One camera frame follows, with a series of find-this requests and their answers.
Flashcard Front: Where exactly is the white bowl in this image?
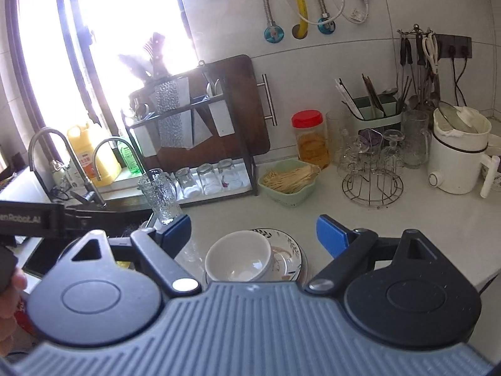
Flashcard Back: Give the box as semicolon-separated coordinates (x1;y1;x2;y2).
205;230;274;282

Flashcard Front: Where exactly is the chrome kitchen faucet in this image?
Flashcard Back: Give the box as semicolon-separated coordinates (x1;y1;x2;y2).
27;126;108;208

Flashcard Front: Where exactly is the person's left hand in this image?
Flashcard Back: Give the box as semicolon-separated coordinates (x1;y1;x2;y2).
0;268;27;357

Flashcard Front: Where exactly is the cream plate brown bird pattern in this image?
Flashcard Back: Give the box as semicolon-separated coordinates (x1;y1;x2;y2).
205;228;306;282

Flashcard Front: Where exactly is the upturned clear glass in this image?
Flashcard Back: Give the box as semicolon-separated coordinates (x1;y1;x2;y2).
175;167;202;199
217;159;243;190
196;163;223;195

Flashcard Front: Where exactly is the green bottle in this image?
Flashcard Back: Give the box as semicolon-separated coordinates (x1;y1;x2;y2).
117;142;143;176

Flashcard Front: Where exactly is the green basket of sticks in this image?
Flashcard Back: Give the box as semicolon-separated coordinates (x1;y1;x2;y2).
258;159;321;207

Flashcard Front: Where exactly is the yellow detergent bottle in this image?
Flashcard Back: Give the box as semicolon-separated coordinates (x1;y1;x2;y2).
67;121;121;188

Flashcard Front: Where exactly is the red lid plastic jar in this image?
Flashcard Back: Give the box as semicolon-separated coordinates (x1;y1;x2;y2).
291;110;330;169

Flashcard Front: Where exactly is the black dish rack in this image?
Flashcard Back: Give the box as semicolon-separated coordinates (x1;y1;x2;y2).
122;55;270;206

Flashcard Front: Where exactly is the tall textured glass mug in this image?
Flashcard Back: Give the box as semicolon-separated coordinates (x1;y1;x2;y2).
401;110;431;169

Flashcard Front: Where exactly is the green utensil holder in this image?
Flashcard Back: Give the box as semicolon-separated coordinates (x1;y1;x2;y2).
334;78;404;133

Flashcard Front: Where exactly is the wooden cutting board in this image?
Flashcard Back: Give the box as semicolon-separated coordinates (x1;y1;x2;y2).
127;55;270;172

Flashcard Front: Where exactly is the white electric kettle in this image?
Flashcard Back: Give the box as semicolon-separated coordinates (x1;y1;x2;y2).
428;102;500;199

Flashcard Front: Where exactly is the hanging utensil rack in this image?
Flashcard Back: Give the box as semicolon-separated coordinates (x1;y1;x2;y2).
396;24;441;113

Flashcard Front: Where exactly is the wire glass holder stand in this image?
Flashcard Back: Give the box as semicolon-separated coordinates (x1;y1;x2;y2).
338;128;404;209

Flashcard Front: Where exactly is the yellow gas hose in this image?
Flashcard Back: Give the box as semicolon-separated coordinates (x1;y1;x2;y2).
284;0;310;39

